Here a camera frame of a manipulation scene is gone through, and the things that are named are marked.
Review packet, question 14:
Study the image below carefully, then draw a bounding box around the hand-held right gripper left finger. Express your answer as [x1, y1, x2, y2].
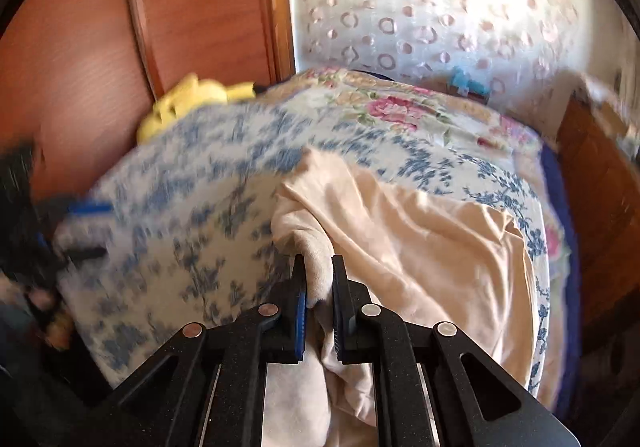
[75, 254, 309, 447]

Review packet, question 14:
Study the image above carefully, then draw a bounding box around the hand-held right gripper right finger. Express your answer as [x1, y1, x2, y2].
[331, 254, 578, 447]

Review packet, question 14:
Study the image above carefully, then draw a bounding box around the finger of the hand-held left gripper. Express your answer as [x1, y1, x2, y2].
[55, 246, 109, 264]
[42, 196, 115, 223]

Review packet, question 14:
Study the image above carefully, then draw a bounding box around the beige printed t-shirt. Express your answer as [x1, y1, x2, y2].
[260, 147, 545, 447]

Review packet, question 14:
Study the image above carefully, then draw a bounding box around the blue floral white towel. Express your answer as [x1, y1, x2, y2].
[52, 100, 552, 394]

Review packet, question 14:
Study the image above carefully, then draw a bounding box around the yellow cloth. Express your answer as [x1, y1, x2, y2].
[137, 73, 259, 144]

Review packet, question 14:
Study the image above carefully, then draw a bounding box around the wooden wardrobe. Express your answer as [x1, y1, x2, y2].
[0, 0, 297, 210]

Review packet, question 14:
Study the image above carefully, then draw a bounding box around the floral blanket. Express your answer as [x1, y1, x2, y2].
[280, 67, 573, 278]

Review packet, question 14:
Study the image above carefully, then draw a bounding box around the navy blue bedsheet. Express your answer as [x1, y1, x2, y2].
[539, 141, 583, 410]

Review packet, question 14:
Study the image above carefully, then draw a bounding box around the blue plastic toy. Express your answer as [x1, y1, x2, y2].
[449, 67, 495, 102]

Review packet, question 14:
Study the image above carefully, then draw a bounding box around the wooden cabinet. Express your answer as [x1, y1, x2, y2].
[554, 94, 640, 328]

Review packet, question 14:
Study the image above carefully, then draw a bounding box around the white curtain with circles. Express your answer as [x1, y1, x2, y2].
[282, 0, 638, 129]

